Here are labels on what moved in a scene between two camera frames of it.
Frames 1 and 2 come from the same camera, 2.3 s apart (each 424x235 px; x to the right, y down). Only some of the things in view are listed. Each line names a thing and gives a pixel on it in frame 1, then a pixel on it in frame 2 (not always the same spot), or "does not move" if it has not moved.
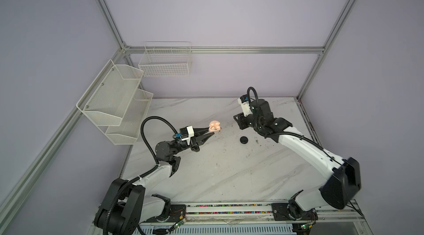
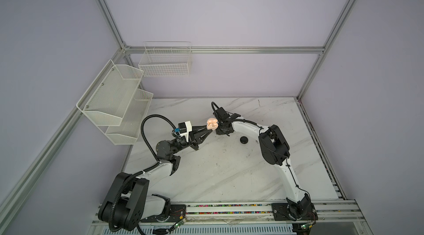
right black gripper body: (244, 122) -> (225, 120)
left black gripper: (199, 139) does not move
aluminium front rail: (328, 212) does not move
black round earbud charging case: (243, 139) does not move
